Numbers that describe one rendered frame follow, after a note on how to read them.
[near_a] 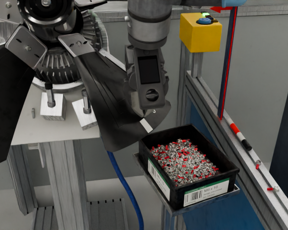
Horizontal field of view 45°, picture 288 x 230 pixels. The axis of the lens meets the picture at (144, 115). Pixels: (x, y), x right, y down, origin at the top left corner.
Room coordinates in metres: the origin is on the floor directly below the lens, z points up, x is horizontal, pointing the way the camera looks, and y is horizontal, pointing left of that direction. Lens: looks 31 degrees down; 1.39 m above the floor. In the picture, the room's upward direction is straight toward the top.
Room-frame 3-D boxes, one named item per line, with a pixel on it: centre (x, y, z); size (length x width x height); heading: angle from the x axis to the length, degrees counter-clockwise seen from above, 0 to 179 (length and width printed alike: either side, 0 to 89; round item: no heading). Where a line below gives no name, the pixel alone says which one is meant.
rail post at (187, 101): (1.20, -0.18, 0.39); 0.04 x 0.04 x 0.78; 9
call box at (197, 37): (1.16, -0.19, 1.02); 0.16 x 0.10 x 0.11; 9
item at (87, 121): (0.81, 0.15, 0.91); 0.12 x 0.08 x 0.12; 9
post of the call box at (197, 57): (1.16, -0.19, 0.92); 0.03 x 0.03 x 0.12; 9
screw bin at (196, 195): (0.68, -0.10, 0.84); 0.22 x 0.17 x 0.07; 24
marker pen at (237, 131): (0.78, -0.26, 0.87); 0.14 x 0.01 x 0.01; 10
